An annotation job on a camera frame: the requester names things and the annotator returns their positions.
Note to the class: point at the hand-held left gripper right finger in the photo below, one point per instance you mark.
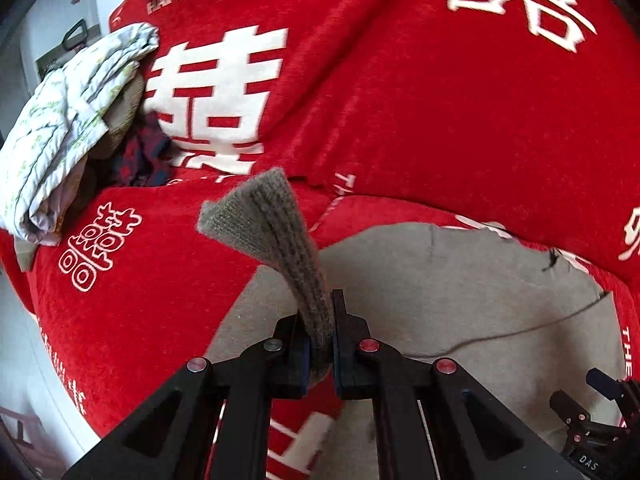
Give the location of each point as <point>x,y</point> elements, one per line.
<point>341,360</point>

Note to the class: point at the beige folded cloth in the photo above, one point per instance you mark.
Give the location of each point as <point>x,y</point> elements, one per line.
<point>125,110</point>

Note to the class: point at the white floral cloth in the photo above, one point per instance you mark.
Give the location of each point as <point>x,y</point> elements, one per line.
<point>65,125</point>

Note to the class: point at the red printed blanket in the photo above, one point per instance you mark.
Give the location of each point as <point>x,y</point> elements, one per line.
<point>380,110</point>

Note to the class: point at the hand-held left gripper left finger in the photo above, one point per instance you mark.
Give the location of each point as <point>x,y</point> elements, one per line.
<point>300,362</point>

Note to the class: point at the green wall hook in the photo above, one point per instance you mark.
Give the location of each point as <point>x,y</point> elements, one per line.
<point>75,35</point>

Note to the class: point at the dark plaid cloth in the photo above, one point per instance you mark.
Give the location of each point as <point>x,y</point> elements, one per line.
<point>145,152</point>

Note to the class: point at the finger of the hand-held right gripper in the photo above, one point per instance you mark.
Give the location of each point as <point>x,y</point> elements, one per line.
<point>570,407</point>
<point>607,382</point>

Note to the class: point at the grey knit sweater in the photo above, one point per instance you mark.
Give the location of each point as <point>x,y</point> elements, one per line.
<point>450,300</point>

